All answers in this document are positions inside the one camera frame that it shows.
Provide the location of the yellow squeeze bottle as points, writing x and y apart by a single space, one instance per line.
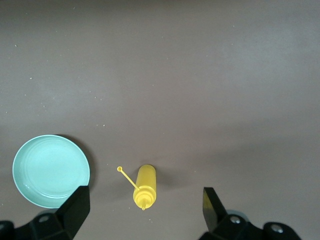
146 185

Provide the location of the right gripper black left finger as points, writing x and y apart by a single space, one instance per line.
73 215

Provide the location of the brown table cover sheet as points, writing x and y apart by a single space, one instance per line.
175 75

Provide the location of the mint green plate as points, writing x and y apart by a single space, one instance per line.
50 170

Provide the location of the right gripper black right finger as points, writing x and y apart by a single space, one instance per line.
216 220

